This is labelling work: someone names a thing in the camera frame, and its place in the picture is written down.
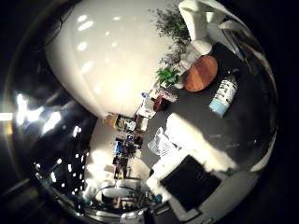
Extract white striped cloth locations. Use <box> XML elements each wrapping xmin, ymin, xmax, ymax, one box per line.
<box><xmin>147</xmin><ymin>125</ymin><xmax>176</xmax><ymax>157</ymax></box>

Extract clear spray bottle blue liquid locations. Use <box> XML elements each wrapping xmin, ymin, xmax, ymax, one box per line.
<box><xmin>207</xmin><ymin>69</ymin><xmax>240</xmax><ymax>119</ymax></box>

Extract blue device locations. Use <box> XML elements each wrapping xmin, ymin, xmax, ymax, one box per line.
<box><xmin>113</xmin><ymin>140</ymin><xmax>122</xmax><ymax>156</ymax></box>

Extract dark brown bowl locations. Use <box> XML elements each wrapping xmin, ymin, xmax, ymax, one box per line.
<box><xmin>152</xmin><ymin>93</ymin><xmax>171</xmax><ymax>113</ymax></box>

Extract white box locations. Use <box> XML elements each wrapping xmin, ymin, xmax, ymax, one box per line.
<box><xmin>135</xmin><ymin>97</ymin><xmax>157</xmax><ymax>119</ymax></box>

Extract printed paper cup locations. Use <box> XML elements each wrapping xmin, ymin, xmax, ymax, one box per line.
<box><xmin>157</xmin><ymin>87</ymin><xmax>179</xmax><ymax>103</ymax></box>

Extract wooden shelf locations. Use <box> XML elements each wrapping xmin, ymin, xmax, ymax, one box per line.
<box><xmin>103</xmin><ymin>113</ymin><xmax>120</xmax><ymax>129</ymax></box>

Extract small green potted plant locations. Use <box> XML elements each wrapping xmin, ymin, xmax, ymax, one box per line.
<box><xmin>155</xmin><ymin>66</ymin><xmax>181</xmax><ymax>90</ymax></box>

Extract round wooden board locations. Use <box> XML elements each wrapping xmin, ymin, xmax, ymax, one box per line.
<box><xmin>182</xmin><ymin>54</ymin><xmax>220</xmax><ymax>93</ymax></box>

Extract tall dark leafy plant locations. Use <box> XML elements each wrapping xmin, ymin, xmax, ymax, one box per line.
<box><xmin>149</xmin><ymin>7</ymin><xmax>192</xmax><ymax>65</ymax></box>

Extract white curved stand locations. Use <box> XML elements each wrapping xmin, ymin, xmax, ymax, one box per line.
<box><xmin>178</xmin><ymin>0</ymin><xmax>226</xmax><ymax>56</ymax></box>

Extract black cable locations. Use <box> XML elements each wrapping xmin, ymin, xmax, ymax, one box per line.
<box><xmin>93</xmin><ymin>184</ymin><xmax>138</xmax><ymax>207</ymax></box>

